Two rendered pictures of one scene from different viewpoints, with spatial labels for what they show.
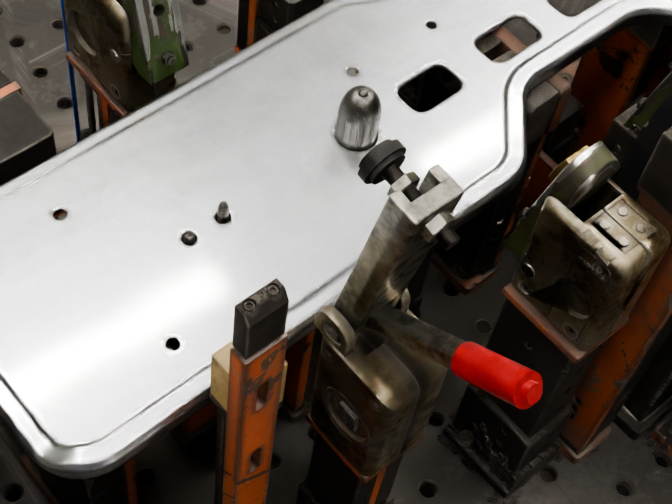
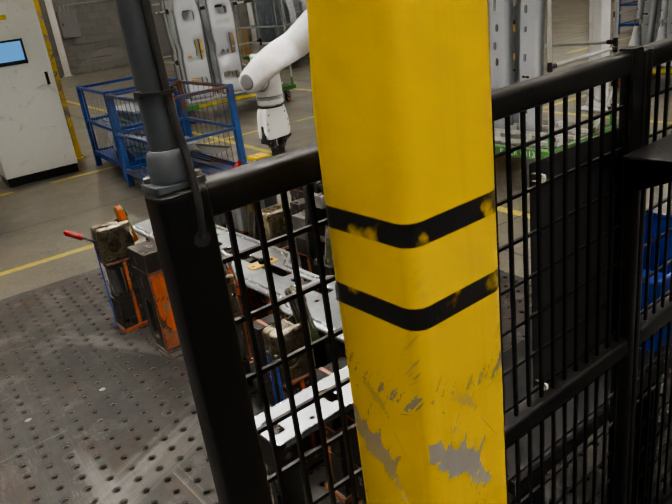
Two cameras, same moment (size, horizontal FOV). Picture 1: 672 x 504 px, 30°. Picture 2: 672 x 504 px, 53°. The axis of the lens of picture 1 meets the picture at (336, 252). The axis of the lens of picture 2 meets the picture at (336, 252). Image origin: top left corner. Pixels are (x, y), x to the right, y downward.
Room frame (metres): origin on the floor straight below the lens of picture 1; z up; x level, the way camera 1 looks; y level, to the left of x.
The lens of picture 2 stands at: (0.28, 1.35, 1.67)
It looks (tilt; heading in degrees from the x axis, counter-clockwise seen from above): 22 degrees down; 283
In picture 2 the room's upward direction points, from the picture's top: 8 degrees counter-clockwise
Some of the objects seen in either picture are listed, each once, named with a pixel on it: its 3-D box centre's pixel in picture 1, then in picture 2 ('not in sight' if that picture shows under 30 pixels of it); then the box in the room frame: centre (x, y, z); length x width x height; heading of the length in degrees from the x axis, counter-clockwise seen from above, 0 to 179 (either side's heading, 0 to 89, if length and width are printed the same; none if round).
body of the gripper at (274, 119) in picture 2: not in sight; (273, 119); (0.90, -0.70, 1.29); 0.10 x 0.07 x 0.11; 56
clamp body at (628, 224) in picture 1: (546, 350); not in sight; (0.50, -0.18, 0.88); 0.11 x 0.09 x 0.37; 49
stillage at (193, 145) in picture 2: not in sight; (176, 138); (3.10, -4.68, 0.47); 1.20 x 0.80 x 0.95; 137
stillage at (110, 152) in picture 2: not in sight; (134, 124); (4.05, -5.71, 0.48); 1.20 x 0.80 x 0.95; 134
